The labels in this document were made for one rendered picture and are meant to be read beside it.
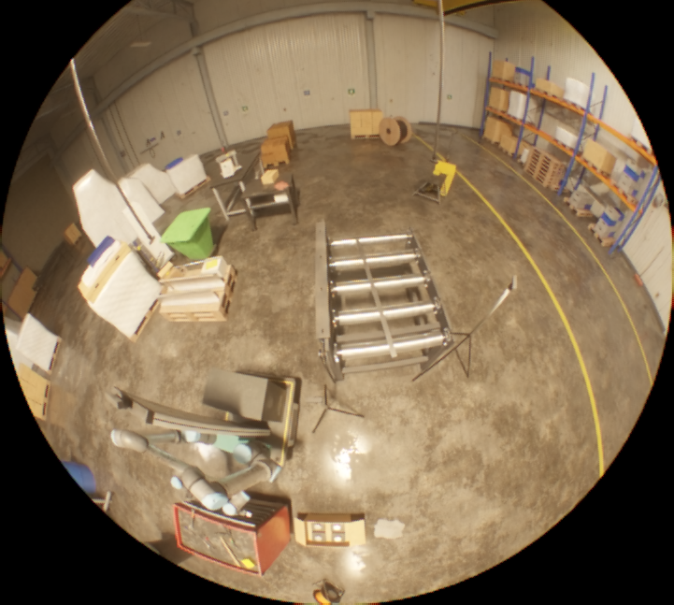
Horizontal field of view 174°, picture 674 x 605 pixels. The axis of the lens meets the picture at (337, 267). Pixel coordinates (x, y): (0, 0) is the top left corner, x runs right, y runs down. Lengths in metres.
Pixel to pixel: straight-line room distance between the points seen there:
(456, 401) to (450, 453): 0.59
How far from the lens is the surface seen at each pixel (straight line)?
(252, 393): 1.82
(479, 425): 2.82
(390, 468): 2.55
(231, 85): 11.92
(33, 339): 8.27
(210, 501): 1.19
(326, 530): 2.67
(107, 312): 4.13
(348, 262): 2.11
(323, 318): 1.49
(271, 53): 11.45
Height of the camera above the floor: 2.47
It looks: 49 degrees down
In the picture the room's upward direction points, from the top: 8 degrees counter-clockwise
